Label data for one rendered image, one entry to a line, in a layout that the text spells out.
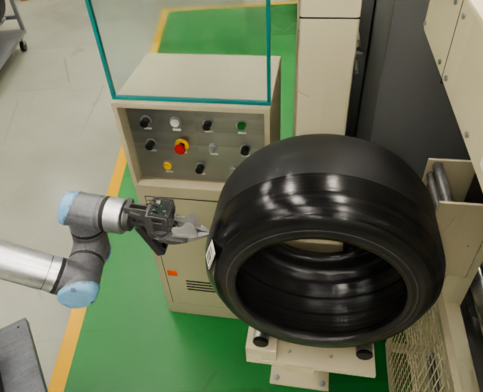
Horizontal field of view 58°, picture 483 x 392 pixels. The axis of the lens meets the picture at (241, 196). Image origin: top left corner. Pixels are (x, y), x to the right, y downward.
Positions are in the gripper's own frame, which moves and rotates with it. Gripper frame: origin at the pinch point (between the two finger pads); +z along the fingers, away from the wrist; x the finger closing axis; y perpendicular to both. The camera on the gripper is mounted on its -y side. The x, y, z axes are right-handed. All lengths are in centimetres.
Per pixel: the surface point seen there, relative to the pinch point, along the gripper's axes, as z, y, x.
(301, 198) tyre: 21.2, 24.4, -8.0
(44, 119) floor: -196, -143, 227
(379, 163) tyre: 37.1, 25.6, 5.3
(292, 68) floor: 13, -121, 338
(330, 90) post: 25.4, 29.6, 26.4
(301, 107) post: 19.2, 23.9, 26.4
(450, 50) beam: 41, 53, 2
